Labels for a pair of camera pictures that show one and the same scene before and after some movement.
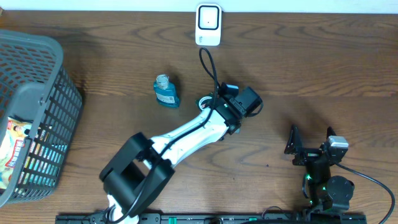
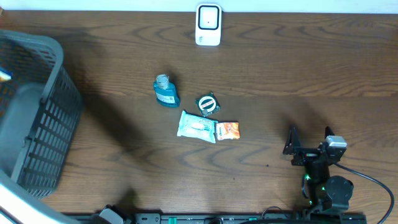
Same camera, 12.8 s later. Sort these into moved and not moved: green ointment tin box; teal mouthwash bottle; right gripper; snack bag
Moved: snack bag
Not moved: green ointment tin box; right gripper; teal mouthwash bottle
